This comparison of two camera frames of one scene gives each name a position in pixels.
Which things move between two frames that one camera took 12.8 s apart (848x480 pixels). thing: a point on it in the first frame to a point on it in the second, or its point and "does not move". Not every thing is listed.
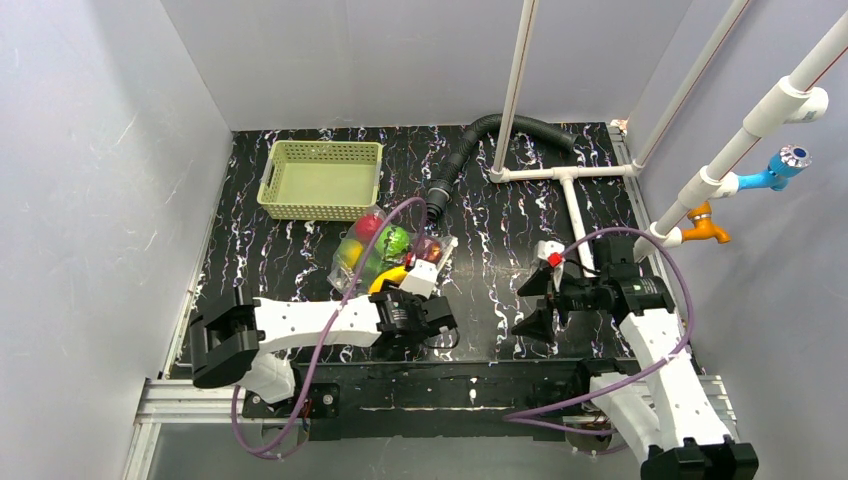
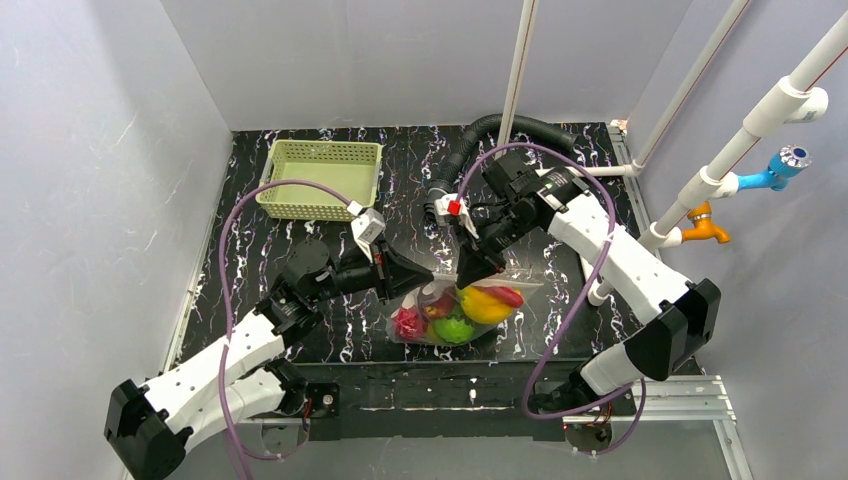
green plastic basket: [319, 180] does not move
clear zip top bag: [375, 245] to [441, 313]
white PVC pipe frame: [782, 101] does not move
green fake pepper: [392, 242] to [454, 331]
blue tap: [784, 164] does not move
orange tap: [703, 226] does not move
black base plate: [436, 400] does not move
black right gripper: [558, 301] to [482, 246]
